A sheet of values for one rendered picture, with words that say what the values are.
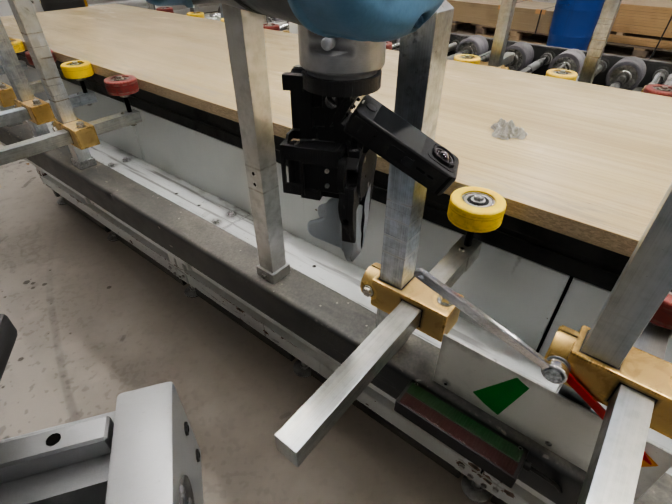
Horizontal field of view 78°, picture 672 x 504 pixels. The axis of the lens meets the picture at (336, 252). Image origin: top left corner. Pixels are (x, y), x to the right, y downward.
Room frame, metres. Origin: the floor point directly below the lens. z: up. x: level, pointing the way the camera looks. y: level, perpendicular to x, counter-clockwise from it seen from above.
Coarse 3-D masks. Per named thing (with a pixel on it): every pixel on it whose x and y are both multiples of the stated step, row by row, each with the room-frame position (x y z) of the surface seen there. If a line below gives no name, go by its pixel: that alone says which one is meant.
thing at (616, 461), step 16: (640, 336) 0.31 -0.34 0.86; (656, 336) 0.31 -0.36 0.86; (656, 352) 0.29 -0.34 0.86; (624, 400) 0.23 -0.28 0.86; (640, 400) 0.23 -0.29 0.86; (608, 416) 0.22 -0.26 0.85; (624, 416) 0.21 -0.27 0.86; (640, 416) 0.21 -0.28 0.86; (608, 432) 0.20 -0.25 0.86; (624, 432) 0.20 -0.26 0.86; (640, 432) 0.20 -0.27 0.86; (608, 448) 0.18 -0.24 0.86; (624, 448) 0.18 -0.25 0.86; (640, 448) 0.18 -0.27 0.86; (592, 464) 0.18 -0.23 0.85; (608, 464) 0.17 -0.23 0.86; (624, 464) 0.17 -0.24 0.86; (640, 464) 0.17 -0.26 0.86; (592, 480) 0.16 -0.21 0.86; (608, 480) 0.16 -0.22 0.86; (624, 480) 0.16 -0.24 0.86; (592, 496) 0.14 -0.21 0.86; (608, 496) 0.14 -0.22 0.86; (624, 496) 0.14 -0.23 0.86
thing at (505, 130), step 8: (504, 120) 0.83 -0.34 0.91; (512, 120) 0.81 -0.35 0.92; (496, 128) 0.80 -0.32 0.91; (504, 128) 0.77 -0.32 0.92; (512, 128) 0.80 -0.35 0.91; (520, 128) 0.78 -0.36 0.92; (496, 136) 0.77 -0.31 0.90; (504, 136) 0.76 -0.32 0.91; (512, 136) 0.77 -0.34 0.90; (520, 136) 0.76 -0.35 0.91
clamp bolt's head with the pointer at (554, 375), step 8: (560, 360) 0.28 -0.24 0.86; (552, 368) 0.27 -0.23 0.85; (568, 368) 0.27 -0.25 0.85; (552, 376) 0.27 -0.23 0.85; (560, 376) 0.26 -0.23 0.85; (576, 384) 0.26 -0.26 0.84; (584, 392) 0.26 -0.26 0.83; (584, 400) 0.26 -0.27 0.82; (592, 400) 0.25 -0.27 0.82; (592, 408) 0.25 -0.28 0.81; (600, 408) 0.25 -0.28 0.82; (600, 416) 0.24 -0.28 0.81
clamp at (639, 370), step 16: (560, 336) 0.30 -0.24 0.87; (576, 336) 0.30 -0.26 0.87; (560, 352) 0.29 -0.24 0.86; (576, 352) 0.28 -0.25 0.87; (640, 352) 0.28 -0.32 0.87; (576, 368) 0.27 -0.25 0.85; (592, 368) 0.26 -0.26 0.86; (608, 368) 0.26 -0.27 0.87; (624, 368) 0.26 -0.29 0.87; (640, 368) 0.26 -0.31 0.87; (656, 368) 0.26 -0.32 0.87; (592, 384) 0.26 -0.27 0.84; (608, 384) 0.25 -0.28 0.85; (624, 384) 0.25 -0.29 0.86; (640, 384) 0.24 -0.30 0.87; (656, 384) 0.24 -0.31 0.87; (608, 400) 0.25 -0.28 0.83; (656, 400) 0.23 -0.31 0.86; (656, 416) 0.22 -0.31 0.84
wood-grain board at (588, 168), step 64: (128, 64) 1.32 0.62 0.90; (192, 64) 1.32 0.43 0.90; (384, 64) 1.32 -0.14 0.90; (448, 64) 1.32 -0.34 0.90; (448, 128) 0.82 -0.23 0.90; (576, 128) 0.82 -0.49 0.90; (640, 128) 0.82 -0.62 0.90; (448, 192) 0.60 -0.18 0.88; (512, 192) 0.56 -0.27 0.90; (576, 192) 0.56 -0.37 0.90; (640, 192) 0.56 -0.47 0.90
